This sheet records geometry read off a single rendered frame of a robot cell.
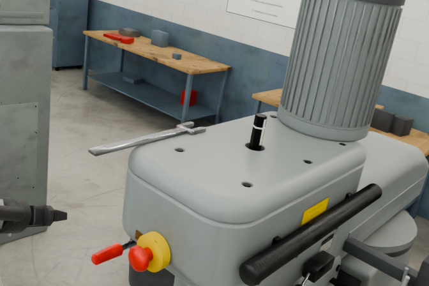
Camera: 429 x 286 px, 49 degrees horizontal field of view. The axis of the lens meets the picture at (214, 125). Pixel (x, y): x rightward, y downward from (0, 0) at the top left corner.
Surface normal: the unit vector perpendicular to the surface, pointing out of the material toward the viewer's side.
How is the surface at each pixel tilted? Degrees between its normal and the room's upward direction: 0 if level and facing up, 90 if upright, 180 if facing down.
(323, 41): 90
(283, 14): 90
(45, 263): 0
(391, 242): 0
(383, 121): 90
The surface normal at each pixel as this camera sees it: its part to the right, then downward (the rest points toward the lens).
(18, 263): 0.15, -0.93
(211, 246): -0.22, 0.30
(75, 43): 0.74, 0.33
